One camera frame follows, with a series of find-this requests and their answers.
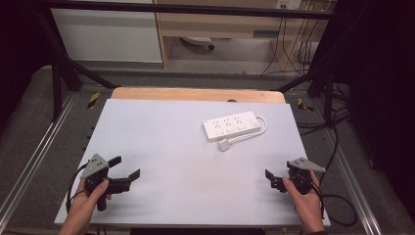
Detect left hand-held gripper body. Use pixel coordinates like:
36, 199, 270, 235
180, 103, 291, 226
79, 153, 131, 212

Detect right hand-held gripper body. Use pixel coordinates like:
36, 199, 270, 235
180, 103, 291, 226
286, 157, 327, 196

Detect person's right hand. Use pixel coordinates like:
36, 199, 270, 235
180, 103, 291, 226
282, 170, 325, 227

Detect person's left hand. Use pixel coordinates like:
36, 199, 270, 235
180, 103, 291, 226
67, 178, 113, 229

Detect white power plug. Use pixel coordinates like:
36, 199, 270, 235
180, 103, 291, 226
217, 138, 232, 153

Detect white power strip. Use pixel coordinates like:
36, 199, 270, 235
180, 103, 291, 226
202, 111, 262, 143

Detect yellow black tape marker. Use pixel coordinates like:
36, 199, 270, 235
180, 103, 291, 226
86, 91, 101, 110
297, 97, 314, 113

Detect light wooden table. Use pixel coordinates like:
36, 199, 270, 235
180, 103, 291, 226
110, 86, 288, 105

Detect black curtain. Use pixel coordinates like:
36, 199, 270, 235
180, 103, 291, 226
0, 0, 55, 126
326, 0, 415, 213

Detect white cabinet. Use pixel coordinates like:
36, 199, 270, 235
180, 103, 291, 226
50, 8, 163, 64

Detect white device under desk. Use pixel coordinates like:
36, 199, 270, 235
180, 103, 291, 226
180, 35, 216, 51

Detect light wooden desk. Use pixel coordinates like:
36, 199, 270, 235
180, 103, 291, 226
153, 0, 331, 71

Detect white power strip cable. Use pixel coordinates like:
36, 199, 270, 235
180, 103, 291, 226
228, 115, 268, 145

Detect aluminium floor rail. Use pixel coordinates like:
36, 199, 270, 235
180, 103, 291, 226
0, 92, 78, 227
311, 97, 384, 235

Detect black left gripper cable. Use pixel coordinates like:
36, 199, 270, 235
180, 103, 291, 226
65, 161, 90, 213

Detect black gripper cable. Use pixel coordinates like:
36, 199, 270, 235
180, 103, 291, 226
65, 161, 90, 213
309, 177, 358, 227

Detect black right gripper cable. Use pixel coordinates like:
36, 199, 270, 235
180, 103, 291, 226
309, 177, 358, 227

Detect black floor cable bundle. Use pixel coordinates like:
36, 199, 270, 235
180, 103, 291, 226
296, 82, 351, 138

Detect black hanging cables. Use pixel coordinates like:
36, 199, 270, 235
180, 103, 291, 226
259, 16, 325, 77

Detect black metal frame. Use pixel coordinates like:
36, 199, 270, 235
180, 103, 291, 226
34, 0, 338, 122

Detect white wall socket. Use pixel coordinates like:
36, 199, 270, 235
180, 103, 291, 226
274, 0, 303, 11

